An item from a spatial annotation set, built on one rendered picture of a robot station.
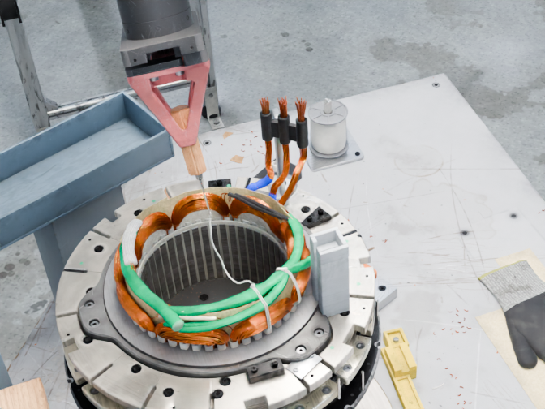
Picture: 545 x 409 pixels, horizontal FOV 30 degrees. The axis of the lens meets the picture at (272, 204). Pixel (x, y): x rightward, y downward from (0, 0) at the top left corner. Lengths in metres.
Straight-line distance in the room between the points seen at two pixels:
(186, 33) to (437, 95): 0.99
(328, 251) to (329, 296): 0.06
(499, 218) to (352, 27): 1.86
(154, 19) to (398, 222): 0.78
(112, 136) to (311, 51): 1.95
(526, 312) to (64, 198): 0.62
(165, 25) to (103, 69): 2.44
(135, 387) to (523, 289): 0.66
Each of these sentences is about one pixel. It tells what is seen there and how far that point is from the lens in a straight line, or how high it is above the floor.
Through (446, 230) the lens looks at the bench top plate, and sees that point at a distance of 1.52.
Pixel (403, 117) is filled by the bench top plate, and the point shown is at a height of 0.78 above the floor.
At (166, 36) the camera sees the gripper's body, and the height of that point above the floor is 1.40.
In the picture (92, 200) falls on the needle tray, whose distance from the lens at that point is 1.25.
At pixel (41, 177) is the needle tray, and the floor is 1.02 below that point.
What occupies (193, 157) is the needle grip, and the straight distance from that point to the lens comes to 0.87.
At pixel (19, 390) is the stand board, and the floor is 1.06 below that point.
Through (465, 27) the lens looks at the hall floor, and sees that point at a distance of 3.34.
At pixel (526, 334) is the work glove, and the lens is 1.38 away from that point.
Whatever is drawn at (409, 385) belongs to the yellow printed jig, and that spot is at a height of 0.79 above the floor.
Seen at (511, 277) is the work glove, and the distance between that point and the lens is 1.45.
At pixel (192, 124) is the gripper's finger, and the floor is 1.32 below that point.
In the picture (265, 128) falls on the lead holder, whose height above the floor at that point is 1.21.
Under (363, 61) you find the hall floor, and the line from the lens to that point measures 3.18.
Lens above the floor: 1.85
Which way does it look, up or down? 43 degrees down
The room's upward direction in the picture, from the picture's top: 5 degrees counter-clockwise
